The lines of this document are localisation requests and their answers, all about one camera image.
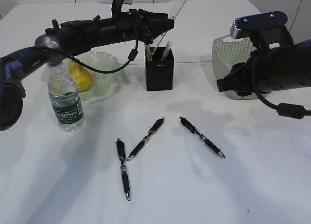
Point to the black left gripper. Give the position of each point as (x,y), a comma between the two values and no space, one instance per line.
(144,26)

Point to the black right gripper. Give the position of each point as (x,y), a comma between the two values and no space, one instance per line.
(276,64)

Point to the yellow utility knife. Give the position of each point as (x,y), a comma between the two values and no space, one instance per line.
(148,52)

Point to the green utility knife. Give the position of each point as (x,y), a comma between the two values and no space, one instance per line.
(166,50)

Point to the clear plastic ruler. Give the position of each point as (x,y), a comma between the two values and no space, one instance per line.
(172,15)

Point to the yellow pear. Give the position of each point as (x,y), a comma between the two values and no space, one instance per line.
(81,76)

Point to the black pen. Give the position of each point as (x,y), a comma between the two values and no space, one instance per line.
(123,168)
(141,144)
(202,137)

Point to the clear water bottle green label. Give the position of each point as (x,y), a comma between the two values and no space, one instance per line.
(65,99)

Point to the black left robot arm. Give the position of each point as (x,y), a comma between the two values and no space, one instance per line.
(68,40)

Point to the green woven plastic basket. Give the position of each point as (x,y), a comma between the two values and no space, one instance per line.
(227,52)

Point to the black square pen holder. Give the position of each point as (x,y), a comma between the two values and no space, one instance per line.
(159,74)

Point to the pale green wavy plate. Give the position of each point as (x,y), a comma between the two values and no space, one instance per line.
(102,80)

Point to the black pen front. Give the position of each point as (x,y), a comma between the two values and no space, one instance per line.
(123,168)

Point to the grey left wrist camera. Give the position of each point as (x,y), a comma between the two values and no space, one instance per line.
(117,5)

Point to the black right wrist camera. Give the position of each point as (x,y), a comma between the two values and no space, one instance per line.
(243,27)

